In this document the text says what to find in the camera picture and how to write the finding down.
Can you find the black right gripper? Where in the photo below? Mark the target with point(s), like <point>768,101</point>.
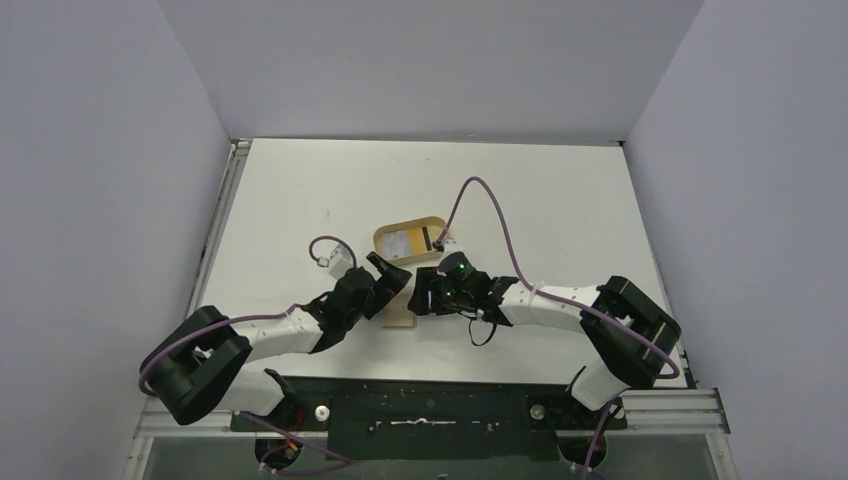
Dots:
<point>423,292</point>

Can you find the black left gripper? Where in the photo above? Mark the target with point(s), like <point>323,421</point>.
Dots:
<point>385,288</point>

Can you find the beige leather card holder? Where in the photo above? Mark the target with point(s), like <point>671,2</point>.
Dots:
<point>396,315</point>

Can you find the light blue ID card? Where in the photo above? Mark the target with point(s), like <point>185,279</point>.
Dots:
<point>396,245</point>

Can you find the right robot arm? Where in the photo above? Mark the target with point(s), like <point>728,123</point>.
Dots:
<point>632,335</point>

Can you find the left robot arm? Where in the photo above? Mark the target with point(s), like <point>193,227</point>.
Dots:
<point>209,361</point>

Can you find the gold card with black stripe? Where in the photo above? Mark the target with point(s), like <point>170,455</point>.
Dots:
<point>421,238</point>

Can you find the beige oval tray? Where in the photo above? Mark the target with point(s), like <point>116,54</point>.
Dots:
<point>405,225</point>

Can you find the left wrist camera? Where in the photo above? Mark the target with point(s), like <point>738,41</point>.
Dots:
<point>339,261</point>

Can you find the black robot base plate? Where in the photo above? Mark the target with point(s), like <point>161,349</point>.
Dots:
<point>400,420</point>

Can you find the aluminium table edge rail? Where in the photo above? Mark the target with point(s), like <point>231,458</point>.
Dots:
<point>234,167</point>

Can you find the aluminium front frame rail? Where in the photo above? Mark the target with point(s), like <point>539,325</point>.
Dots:
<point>683,412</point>

